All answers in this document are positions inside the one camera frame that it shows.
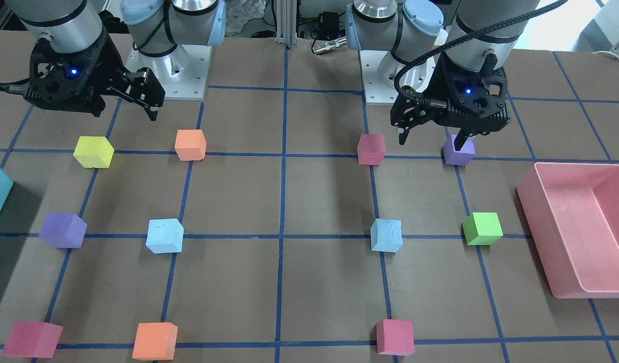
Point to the yellow foam block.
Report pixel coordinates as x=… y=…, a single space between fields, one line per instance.
x=94 y=152

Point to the pink block front corner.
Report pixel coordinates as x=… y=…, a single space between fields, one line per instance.
x=32 y=340

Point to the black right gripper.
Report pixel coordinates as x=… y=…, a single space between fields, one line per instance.
x=109 y=68

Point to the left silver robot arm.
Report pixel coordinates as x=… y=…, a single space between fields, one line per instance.
x=408 y=31

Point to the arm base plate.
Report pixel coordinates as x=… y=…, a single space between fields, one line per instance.
x=183 y=74
x=378 y=70

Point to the pink block front middle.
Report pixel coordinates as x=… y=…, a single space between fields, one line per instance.
x=395 y=337

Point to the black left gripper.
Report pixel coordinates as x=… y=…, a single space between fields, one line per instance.
x=437 y=78

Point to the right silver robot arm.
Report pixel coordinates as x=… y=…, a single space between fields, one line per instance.
x=157 y=27

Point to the light blue block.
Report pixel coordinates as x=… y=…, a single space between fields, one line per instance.
x=165 y=236
x=386 y=235

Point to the green foam block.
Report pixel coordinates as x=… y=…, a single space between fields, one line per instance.
x=482 y=229

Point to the orange block front row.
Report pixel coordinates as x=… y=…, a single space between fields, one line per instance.
x=155 y=341

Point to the orange block near base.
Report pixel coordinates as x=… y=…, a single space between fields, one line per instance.
x=190 y=145

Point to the purple block under left gripper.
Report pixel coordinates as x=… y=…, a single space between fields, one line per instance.
x=460 y=158

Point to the pink plastic tray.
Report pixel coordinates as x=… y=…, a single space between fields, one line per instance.
x=572 y=210

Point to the pink block near left gripper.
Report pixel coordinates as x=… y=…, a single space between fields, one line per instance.
x=371 y=149

